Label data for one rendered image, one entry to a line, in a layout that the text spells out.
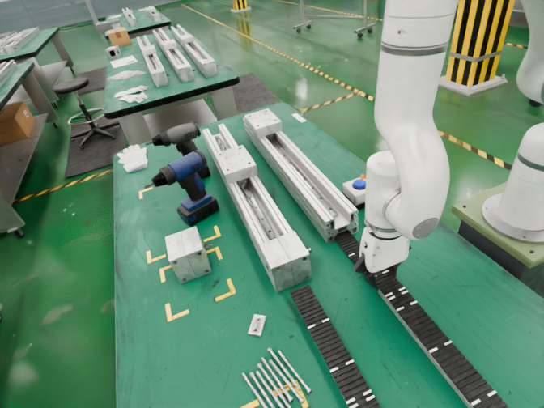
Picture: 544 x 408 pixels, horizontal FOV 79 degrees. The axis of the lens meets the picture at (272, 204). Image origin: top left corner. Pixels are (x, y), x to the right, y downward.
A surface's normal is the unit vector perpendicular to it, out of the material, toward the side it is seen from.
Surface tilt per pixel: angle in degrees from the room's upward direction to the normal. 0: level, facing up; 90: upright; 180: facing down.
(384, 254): 90
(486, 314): 0
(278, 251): 0
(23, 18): 90
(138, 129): 90
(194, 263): 90
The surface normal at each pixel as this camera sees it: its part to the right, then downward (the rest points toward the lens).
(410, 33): -0.46, 0.57
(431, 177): 0.17, 0.08
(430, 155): 0.17, -0.17
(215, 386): -0.15, -0.77
